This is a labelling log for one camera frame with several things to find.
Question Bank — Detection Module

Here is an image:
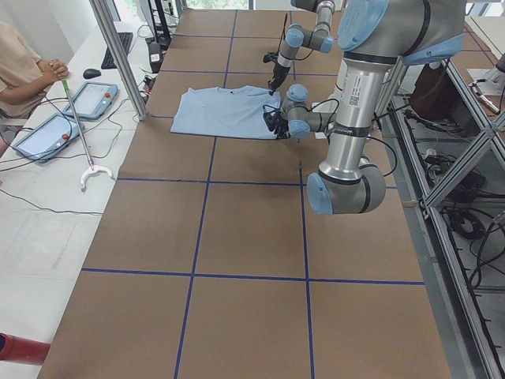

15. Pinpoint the light blue t-shirt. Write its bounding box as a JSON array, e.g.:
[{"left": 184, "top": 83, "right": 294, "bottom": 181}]
[{"left": 170, "top": 85, "right": 281, "bottom": 140}]

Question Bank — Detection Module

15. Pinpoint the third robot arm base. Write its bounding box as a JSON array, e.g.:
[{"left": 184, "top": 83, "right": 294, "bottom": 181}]
[{"left": 467, "top": 55, "right": 504, "bottom": 96}]

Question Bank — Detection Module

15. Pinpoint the black box with white label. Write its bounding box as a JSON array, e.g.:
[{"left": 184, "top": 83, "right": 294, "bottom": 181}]
[{"left": 148, "top": 42, "right": 163, "bottom": 73}]

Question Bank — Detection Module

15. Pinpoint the black keyboard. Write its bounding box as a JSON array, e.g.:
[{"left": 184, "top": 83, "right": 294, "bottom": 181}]
[{"left": 100, "top": 31, "right": 135, "bottom": 70}]

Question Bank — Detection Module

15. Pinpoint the upper blue teach pendant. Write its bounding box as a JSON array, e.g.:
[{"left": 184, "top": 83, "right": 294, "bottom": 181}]
[{"left": 72, "top": 81, "right": 118, "bottom": 121}]

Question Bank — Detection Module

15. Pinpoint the blue teach pendant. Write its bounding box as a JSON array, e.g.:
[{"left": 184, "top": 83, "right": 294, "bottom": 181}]
[
  {"left": 11, "top": 114, "right": 80, "bottom": 163},
  {"left": 72, "top": 81, "right": 118, "bottom": 121}
]

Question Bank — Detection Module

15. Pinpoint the black computer mouse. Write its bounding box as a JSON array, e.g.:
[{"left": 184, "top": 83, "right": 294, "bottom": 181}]
[{"left": 82, "top": 69, "right": 102, "bottom": 80}]

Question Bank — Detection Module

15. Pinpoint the reacher grabber stick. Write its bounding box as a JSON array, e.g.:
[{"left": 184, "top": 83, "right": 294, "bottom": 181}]
[{"left": 62, "top": 79, "right": 114, "bottom": 192}]

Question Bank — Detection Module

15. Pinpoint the lower blue teach pendant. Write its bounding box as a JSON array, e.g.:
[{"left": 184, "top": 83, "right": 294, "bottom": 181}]
[{"left": 11, "top": 114, "right": 80, "bottom": 163}]

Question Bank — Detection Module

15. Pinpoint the seated person in beige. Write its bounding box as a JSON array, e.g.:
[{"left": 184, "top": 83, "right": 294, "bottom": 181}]
[{"left": 0, "top": 19, "right": 70, "bottom": 159}]

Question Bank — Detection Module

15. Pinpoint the red fire extinguisher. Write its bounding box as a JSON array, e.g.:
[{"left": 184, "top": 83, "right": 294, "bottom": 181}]
[{"left": 1, "top": 333, "right": 51, "bottom": 366}]

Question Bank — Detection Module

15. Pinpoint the aluminium frame cabinet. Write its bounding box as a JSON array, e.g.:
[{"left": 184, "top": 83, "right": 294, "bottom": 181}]
[{"left": 378, "top": 15, "right": 505, "bottom": 379}]

